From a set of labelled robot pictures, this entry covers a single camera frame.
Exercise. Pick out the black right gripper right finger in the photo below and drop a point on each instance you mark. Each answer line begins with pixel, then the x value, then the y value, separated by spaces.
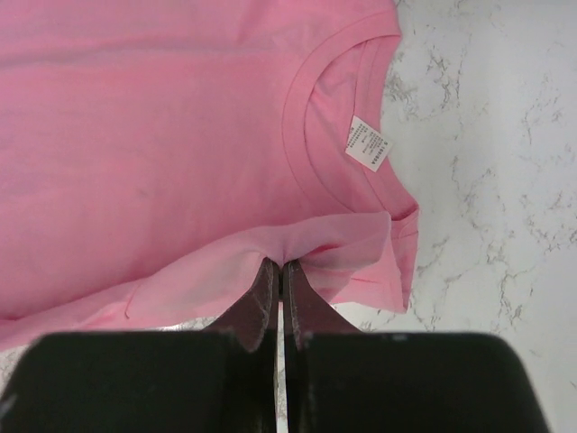
pixel 305 311

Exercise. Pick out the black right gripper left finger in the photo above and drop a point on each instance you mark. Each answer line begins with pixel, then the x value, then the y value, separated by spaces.
pixel 253 319

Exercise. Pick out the pink t shirt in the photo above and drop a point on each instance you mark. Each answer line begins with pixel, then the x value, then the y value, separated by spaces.
pixel 153 153

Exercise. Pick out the white care label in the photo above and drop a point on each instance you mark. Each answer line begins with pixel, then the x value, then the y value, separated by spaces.
pixel 366 145

